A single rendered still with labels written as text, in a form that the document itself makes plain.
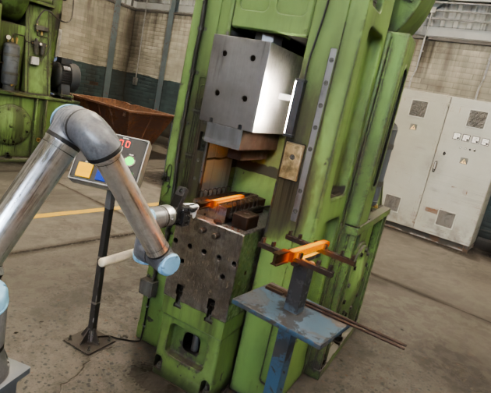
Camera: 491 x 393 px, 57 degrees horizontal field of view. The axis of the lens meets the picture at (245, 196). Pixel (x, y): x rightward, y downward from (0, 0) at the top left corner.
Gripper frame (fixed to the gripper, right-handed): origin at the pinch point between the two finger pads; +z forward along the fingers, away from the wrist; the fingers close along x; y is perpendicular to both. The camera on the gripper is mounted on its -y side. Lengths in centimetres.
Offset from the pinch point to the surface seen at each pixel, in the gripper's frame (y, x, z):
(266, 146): -29, 8, 44
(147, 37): -135, -664, 698
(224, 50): -70, -10, 15
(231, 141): -30.0, 2.9, 15.0
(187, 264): 33.4, -4.6, 9.1
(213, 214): 6.5, 1.1, 15.0
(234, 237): 11.4, 17.8, 9.0
